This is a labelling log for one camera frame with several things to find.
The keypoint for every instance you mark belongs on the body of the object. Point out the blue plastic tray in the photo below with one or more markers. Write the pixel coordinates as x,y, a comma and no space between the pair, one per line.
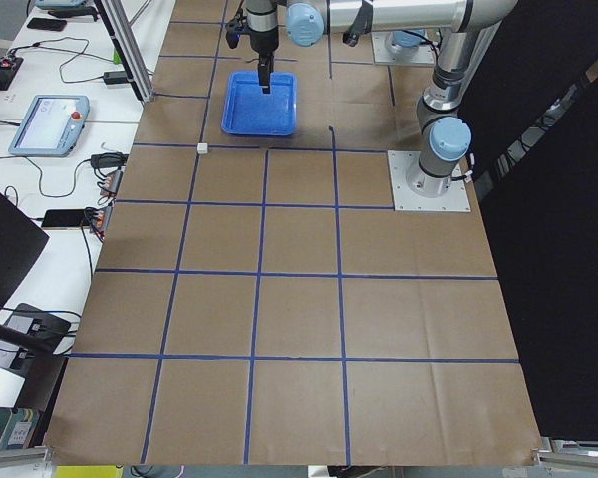
248,111

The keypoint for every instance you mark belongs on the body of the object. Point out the black power adapter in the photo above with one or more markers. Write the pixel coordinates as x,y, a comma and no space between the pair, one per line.
115,77

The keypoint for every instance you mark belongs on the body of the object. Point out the teach pendant tablet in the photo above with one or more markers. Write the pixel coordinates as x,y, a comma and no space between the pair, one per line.
51,126

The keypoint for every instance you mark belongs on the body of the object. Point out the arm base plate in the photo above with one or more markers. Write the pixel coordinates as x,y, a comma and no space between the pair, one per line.
414,191

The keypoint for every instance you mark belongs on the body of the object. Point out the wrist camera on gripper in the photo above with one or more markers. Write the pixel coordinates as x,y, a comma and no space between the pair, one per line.
232,34

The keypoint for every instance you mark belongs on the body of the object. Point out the black monitor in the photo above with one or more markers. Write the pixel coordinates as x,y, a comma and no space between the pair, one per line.
21,244

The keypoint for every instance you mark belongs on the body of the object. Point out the aluminium frame post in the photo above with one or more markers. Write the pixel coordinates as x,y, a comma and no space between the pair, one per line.
123,39

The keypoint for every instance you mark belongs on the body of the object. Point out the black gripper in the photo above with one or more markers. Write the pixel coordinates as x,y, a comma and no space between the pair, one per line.
263,42

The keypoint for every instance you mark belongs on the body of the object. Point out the black smartphone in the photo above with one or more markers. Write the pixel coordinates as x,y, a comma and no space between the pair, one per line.
63,219

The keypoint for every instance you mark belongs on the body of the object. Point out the black monitor stand base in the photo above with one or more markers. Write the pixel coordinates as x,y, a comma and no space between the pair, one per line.
34,330

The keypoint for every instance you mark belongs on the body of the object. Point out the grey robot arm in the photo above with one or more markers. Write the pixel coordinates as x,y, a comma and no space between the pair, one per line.
409,40
445,138

